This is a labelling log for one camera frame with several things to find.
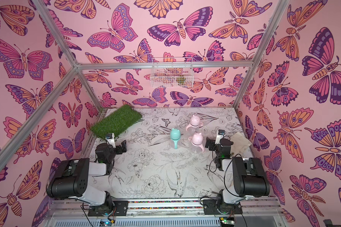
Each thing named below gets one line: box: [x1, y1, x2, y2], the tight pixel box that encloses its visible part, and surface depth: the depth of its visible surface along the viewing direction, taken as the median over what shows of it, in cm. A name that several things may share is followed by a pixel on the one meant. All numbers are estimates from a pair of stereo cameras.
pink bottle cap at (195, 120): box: [190, 114, 201, 127], surface depth 93 cm
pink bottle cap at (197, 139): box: [191, 132, 204, 146], surface depth 83 cm
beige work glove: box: [230, 131, 252, 158], surface depth 100 cm
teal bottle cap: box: [170, 127, 181, 140], surface depth 86 cm
